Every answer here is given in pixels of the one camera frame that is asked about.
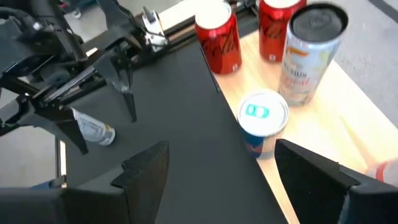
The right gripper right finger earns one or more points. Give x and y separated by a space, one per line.
342 202

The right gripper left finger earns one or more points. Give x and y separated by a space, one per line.
93 205

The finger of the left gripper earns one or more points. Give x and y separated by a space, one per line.
119 74
62 124

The silver Celsius can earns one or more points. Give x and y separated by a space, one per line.
96 130

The white Celsius energy can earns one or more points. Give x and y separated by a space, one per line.
387 174

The red Coca-Cola Zero can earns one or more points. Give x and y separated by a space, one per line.
220 46
273 34

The dark can white lid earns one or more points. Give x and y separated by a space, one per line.
262 112

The white Celsius Peach Vibe can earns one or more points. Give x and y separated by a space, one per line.
308 68

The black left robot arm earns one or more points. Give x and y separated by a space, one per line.
46 25

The wooden shelf black metal legs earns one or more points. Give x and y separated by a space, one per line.
326 130

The silver metal bracket plate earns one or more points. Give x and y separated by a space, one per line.
154 28

